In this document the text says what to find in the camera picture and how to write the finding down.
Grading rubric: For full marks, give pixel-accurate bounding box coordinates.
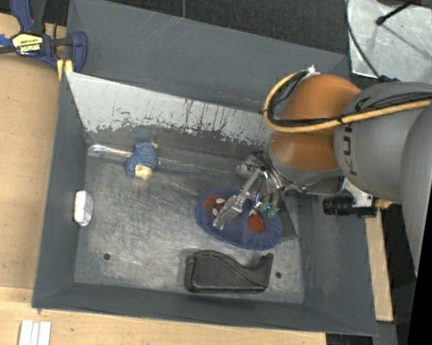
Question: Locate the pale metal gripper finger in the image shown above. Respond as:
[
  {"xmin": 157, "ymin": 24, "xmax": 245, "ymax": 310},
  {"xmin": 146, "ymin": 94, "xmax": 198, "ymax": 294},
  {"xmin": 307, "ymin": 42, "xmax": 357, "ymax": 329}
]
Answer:
[
  {"xmin": 218, "ymin": 194, "xmax": 249, "ymax": 234},
  {"xmin": 213, "ymin": 192, "xmax": 243, "ymax": 230}
]

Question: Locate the black cylinder on white bracket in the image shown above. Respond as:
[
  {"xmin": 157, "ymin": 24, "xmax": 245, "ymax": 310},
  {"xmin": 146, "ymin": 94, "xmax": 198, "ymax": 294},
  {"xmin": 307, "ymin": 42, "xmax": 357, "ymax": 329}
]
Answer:
[{"xmin": 320, "ymin": 176, "xmax": 384, "ymax": 225}]

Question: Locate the small white packet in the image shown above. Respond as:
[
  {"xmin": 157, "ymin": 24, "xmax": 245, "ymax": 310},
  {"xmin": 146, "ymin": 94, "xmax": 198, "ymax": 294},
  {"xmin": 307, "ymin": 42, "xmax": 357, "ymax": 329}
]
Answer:
[{"xmin": 70, "ymin": 189, "xmax": 97, "ymax": 229}]

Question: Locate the grey metal bin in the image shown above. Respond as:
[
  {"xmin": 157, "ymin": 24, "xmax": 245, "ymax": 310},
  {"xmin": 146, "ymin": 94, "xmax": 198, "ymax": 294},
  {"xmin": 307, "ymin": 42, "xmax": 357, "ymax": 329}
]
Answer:
[{"xmin": 19, "ymin": 0, "xmax": 424, "ymax": 345}]

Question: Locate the blue and cream toy figure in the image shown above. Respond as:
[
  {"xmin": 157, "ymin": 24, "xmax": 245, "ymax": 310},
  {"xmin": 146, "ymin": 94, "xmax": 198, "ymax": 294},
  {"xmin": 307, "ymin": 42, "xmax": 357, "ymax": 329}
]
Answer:
[{"xmin": 123, "ymin": 135, "xmax": 165, "ymax": 184}]

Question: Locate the black curved rubber block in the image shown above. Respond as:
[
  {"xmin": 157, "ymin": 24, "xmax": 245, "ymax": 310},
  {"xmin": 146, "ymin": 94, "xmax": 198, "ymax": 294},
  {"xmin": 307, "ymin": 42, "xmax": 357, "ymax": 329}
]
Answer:
[{"xmin": 181, "ymin": 239, "xmax": 275, "ymax": 306}]

